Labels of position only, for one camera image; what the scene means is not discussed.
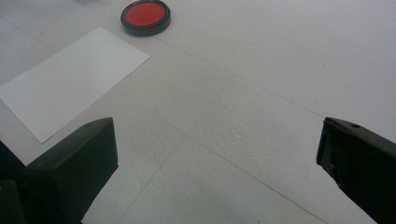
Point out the red ink pad black case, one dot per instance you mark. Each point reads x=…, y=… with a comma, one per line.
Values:
x=145, y=16

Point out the white paper sheet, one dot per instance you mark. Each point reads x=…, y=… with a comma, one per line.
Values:
x=71, y=81

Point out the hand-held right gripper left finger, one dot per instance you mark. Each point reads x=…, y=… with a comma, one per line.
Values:
x=71, y=174

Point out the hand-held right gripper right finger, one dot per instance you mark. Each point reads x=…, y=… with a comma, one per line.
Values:
x=364, y=165

